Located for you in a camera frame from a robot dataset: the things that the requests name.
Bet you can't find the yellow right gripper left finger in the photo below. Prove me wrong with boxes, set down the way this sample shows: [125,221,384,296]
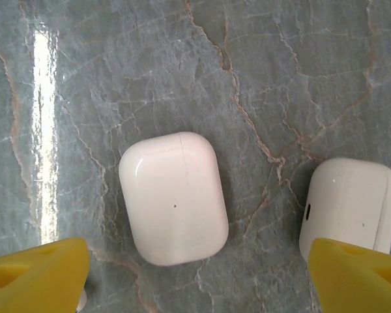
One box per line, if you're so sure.
[0,237,91,313]

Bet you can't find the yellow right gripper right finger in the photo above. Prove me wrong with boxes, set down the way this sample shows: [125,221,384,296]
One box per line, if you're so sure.
[308,237,391,313]

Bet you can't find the white earbud charging case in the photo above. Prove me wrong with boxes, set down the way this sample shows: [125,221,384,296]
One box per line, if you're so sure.
[298,157,391,265]
[118,131,229,267]

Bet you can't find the white wireless earbud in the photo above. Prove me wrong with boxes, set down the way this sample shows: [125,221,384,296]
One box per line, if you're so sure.
[76,288,87,311]

